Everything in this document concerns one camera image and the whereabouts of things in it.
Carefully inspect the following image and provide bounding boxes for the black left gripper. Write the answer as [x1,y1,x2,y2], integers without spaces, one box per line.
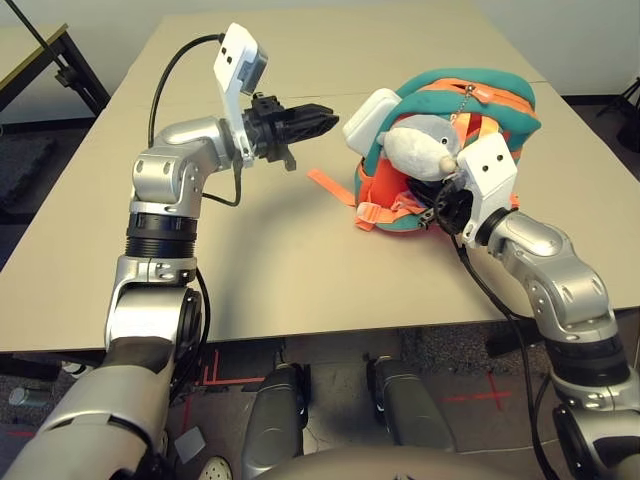
[243,92,341,174]

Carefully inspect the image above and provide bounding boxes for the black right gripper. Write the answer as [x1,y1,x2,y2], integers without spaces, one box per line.
[407,178,474,235]

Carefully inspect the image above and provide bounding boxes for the white Unitree box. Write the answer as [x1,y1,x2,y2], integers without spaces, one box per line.
[342,87,401,157]

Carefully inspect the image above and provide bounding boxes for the orange teal backpack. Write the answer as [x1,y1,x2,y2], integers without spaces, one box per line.
[307,68,544,236]

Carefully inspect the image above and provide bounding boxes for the grey white plush seal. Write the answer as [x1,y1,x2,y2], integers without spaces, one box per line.
[377,113,461,181]

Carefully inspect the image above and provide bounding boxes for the grey robot right leg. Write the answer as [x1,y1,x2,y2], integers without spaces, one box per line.
[367,354,456,454]

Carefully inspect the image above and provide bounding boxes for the grey robot leg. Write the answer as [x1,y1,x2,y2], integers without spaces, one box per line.
[367,354,456,454]
[242,359,311,471]

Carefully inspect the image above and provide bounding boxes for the grey robot left leg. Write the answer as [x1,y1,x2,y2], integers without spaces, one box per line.
[242,359,311,471]

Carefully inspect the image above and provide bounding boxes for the grey robot torso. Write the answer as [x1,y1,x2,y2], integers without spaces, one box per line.
[239,444,526,480]

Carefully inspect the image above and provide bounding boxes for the dark foam floor mat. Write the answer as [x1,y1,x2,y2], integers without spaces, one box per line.
[0,134,56,211]

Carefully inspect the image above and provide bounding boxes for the grey square floor plate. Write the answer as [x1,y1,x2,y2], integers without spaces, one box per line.
[174,427,207,464]

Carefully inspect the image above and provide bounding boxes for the grey can on floor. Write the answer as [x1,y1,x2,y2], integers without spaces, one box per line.
[8,387,51,406]

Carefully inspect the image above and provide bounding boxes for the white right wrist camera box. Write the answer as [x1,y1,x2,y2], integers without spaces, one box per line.
[457,134,519,249]

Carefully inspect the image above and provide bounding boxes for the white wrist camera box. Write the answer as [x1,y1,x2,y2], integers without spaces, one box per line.
[457,134,519,249]
[212,22,270,171]

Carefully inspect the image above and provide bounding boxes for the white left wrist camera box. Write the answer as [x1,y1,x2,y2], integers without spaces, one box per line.
[212,22,270,171]

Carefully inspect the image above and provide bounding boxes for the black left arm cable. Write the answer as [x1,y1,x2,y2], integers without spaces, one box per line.
[148,32,245,391]

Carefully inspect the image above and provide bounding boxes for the black frame side table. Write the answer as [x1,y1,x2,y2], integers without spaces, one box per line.
[0,0,111,116]

